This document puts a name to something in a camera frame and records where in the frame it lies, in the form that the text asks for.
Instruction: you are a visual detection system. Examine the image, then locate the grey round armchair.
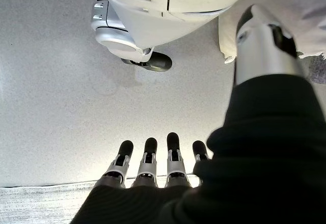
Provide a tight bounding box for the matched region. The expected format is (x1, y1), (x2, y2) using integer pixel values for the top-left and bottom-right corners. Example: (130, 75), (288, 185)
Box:
(303, 53), (326, 85)

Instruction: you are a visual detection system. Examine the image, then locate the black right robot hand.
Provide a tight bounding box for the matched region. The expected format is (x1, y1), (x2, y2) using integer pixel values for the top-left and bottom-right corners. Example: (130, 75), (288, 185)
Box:
(71, 4), (326, 224)

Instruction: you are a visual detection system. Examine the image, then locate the white fringed throw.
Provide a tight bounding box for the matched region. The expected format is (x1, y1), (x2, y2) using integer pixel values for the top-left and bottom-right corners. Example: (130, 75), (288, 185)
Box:
(0, 174), (202, 224)

